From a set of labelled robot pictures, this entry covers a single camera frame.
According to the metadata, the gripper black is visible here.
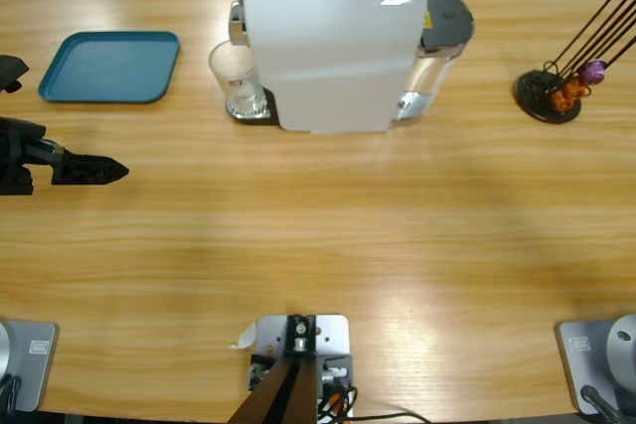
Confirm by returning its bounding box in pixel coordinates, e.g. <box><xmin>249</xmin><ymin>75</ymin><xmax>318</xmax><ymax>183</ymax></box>
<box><xmin>0</xmin><ymin>115</ymin><xmax>130</xmax><ymax>197</ymax></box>

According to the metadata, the clear drinking glass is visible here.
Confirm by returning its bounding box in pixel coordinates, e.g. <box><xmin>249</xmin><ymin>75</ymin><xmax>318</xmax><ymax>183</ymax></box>
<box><xmin>207</xmin><ymin>39</ymin><xmax>269</xmax><ymax>120</ymax></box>

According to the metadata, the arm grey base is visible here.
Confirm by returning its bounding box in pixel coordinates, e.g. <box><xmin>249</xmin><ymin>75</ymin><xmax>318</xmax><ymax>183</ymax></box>
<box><xmin>555</xmin><ymin>313</ymin><xmax>636</xmax><ymax>416</ymax></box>
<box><xmin>0</xmin><ymin>320</ymin><xmax>60</xmax><ymax>413</ymax></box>

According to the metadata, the white capsule coffee machine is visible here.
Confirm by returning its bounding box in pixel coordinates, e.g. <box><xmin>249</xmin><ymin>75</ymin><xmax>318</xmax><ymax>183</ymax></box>
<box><xmin>226</xmin><ymin>0</ymin><xmax>429</xmax><ymax>136</ymax></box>

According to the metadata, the orange coffee capsule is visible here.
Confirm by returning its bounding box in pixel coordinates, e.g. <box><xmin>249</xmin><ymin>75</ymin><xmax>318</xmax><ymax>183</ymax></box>
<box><xmin>550</xmin><ymin>89</ymin><xmax>581</xmax><ymax>113</ymax></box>
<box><xmin>563</xmin><ymin>74</ymin><xmax>590</xmax><ymax>97</ymax></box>

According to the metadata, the purple coffee capsule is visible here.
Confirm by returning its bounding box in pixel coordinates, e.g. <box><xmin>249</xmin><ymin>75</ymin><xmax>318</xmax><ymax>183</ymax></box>
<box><xmin>584</xmin><ymin>60</ymin><xmax>607</xmax><ymax>85</ymax></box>

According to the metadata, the teal plastic tray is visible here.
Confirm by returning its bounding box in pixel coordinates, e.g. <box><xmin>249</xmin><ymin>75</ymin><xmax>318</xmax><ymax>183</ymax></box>
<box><xmin>38</xmin><ymin>30</ymin><xmax>181</xmax><ymax>105</ymax></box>

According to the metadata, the metal drip tray grille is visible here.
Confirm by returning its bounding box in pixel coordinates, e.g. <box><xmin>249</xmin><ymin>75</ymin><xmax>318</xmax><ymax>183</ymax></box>
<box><xmin>224</xmin><ymin>88</ymin><xmax>279</xmax><ymax>127</ymax></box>

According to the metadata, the white paper tag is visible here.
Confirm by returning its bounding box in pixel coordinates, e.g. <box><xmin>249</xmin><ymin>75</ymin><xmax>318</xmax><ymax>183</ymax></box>
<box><xmin>228</xmin><ymin>322</ymin><xmax>258</xmax><ymax>351</ymax></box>

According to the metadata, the clear water tank black lid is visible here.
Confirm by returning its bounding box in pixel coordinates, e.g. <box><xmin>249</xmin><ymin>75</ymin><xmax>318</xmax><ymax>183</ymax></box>
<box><xmin>392</xmin><ymin>0</ymin><xmax>476</xmax><ymax>123</ymax></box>

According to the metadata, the black capsule holder with rods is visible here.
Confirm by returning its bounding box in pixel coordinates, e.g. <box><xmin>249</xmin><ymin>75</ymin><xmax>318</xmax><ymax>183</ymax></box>
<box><xmin>514</xmin><ymin>0</ymin><xmax>636</xmax><ymax>125</ymax></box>

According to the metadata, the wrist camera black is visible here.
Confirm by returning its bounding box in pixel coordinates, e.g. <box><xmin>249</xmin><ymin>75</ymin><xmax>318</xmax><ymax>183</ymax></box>
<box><xmin>0</xmin><ymin>55</ymin><xmax>30</xmax><ymax>95</ymax></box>

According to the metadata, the base black cable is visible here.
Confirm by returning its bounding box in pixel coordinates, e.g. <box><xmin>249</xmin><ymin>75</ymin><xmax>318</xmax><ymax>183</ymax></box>
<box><xmin>0</xmin><ymin>373</ymin><xmax>24</xmax><ymax>413</ymax></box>
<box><xmin>579</xmin><ymin>383</ymin><xmax>625</xmax><ymax>424</ymax></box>

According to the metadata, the white mount block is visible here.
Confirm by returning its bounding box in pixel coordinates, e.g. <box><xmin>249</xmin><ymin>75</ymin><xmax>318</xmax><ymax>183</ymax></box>
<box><xmin>255</xmin><ymin>314</ymin><xmax>349</xmax><ymax>360</ymax></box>

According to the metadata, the dark camera post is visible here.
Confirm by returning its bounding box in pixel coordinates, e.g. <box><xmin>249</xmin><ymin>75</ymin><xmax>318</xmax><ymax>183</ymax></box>
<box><xmin>231</xmin><ymin>314</ymin><xmax>319</xmax><ymax>424</ymax></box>

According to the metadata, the black mount bracket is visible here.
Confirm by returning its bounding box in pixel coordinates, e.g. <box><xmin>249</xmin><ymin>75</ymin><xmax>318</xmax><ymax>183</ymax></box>
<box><xmin>247</xmin><ymin>353</ymin><xmax>355</xmax><ymax>393</ymax></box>

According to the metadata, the orange black cable bundle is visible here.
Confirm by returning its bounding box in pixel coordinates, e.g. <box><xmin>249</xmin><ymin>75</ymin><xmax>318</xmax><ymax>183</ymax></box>
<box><xmin>317</xmin><ymin>383</ymin><xmax>359</xmax><ymax>420</ymax></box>

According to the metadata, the black power cable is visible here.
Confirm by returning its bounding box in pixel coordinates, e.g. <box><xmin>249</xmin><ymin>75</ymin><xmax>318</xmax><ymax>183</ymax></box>
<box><xmin>355</xmin><ymin>411</ymin><xmax>428</xmax><ymax>424</ymax></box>

